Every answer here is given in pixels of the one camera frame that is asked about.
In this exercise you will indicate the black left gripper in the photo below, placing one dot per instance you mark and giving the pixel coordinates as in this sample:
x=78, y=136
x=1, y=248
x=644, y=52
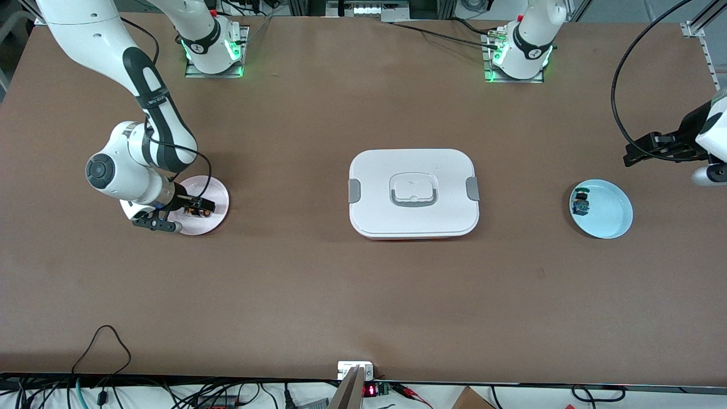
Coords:
x=688, y=132

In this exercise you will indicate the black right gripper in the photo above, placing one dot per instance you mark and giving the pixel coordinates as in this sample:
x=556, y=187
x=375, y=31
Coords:
x=183, y=200

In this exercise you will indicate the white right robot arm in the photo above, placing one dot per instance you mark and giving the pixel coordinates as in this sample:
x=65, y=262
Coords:
x=85, y=34

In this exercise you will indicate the white lidded plastic box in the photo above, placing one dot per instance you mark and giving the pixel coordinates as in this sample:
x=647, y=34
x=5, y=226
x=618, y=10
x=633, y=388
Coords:
x=414, y=218

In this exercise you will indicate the small white socket box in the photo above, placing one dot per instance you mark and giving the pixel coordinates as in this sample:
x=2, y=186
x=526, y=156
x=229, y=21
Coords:
x=346, y=368

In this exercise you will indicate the pink round plate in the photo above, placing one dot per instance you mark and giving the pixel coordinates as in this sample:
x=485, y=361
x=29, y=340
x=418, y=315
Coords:
x=218, y=193

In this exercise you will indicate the light blue round plate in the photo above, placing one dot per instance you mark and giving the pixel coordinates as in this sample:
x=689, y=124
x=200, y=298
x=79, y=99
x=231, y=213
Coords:
x=610, y=210

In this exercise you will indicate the grey metal bar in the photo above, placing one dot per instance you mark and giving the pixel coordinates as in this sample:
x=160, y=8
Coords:
x=347, y=392

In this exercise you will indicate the red LED display module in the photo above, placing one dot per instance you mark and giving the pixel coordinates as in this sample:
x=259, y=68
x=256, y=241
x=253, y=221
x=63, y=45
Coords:
x=370, y=390

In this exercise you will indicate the grey rack equipment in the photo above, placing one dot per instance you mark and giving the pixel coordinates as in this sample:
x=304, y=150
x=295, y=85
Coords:
x=369, y=8

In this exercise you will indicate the brown cardboard piece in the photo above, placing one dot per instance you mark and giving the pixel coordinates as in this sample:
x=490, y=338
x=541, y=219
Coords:
x=471, y=400

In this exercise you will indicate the green push-button switch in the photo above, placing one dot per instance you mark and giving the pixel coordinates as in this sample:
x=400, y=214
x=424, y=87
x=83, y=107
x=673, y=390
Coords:
x=581, y=203

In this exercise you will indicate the aluminium frame profile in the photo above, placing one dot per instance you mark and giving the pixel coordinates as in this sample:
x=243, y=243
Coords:
x=696, y=28

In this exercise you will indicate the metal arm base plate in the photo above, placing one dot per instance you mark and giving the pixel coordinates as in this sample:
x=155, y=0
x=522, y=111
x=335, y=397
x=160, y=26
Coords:
x=488, y=76
x=238, y=71

